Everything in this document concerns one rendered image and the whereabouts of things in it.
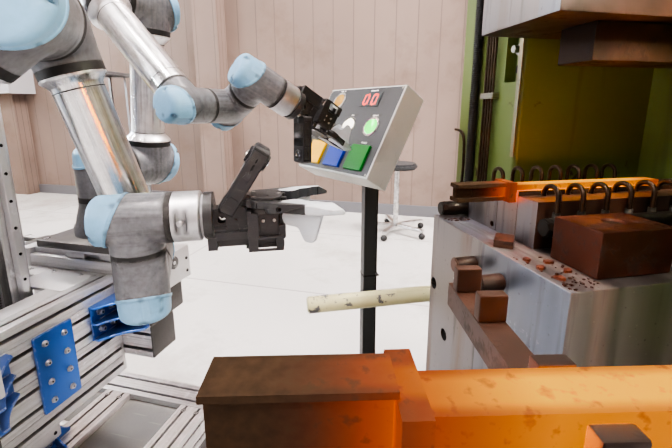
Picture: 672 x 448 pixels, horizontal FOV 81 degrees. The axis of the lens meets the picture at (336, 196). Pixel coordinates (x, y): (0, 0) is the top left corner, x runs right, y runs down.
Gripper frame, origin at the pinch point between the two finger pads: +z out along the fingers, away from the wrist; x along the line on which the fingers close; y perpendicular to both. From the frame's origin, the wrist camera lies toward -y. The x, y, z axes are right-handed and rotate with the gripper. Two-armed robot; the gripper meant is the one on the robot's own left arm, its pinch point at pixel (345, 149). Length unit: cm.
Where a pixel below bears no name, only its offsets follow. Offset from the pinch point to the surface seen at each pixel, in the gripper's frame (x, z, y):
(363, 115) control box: 5.3, 4.7, 12.9
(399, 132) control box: -7.0, 8.9, 10.3
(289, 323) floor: 88, 78, -74
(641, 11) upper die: -59, -4, 26
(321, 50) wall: 283, 125, 157
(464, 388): -74, -43, -27
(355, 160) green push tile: -0.6, 3.9, -1.2
